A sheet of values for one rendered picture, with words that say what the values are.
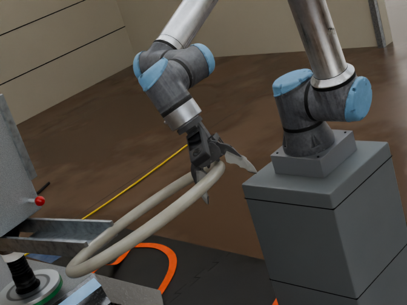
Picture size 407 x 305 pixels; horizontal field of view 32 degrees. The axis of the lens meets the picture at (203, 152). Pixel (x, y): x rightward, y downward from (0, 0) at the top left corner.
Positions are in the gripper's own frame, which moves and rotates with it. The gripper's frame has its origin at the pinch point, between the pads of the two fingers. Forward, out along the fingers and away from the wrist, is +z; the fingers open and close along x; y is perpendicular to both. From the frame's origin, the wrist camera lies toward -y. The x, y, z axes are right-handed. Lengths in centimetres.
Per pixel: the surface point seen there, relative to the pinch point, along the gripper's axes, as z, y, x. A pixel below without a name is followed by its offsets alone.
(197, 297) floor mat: 61, 159, 89
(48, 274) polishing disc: -3, 42, 80
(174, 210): -6.3, -19.8, 8.7
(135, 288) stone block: 21, 60, 66
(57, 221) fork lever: -17, 26, 57
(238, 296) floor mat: 70, 152, 68
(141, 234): -6.3, -23.7, 16.8
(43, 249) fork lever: -13, 15, 61
